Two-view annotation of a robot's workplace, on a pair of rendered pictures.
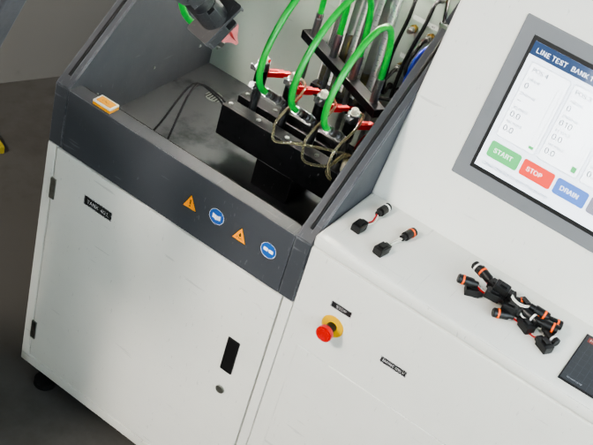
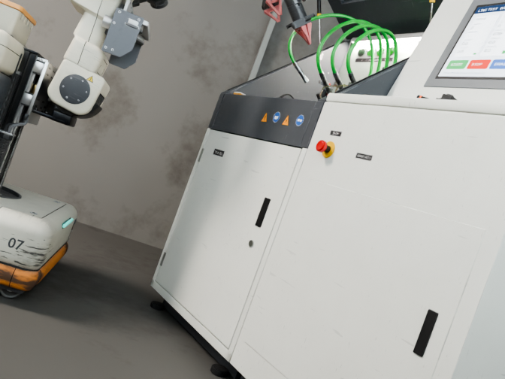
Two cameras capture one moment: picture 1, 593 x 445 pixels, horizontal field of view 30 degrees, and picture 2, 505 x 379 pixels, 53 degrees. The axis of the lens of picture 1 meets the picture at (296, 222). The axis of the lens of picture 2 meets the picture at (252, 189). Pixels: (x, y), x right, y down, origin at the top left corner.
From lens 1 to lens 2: 1.90 m
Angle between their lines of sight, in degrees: 47
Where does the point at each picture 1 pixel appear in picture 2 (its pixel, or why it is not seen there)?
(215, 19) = (299, 12)
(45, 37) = not seen: hidden behind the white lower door
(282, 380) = (291, 213)
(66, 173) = (210, 141)
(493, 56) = (452, 25)
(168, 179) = (257, 111)
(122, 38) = (259, 90)
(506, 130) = (458, 53)
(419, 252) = not seen: hidden behind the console
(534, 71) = (476, 19)
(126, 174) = (237, 122)
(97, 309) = (199, 222)
